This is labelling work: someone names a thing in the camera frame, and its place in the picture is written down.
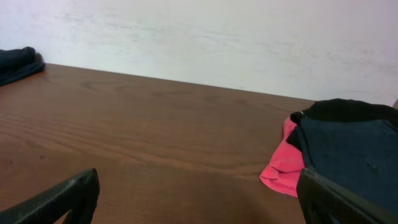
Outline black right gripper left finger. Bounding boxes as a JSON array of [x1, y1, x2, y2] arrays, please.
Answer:
[[1, 169, 100, 224]]

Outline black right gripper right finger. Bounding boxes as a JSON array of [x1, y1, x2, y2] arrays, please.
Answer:
[[297, 169, 397, 224]]

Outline dark blue denim shorts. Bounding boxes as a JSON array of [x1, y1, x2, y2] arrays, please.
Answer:
[[297, 118, 397, 213]]

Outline red pink garment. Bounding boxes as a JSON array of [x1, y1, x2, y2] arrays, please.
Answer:
[[259, 117, 305, 197]]

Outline black garment with white logo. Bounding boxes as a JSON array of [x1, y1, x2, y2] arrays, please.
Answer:
[[285, 98, 398, 152]]

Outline folded dark navy shorts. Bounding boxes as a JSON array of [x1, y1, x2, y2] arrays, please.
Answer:
[[1, 47, 45, 86]]

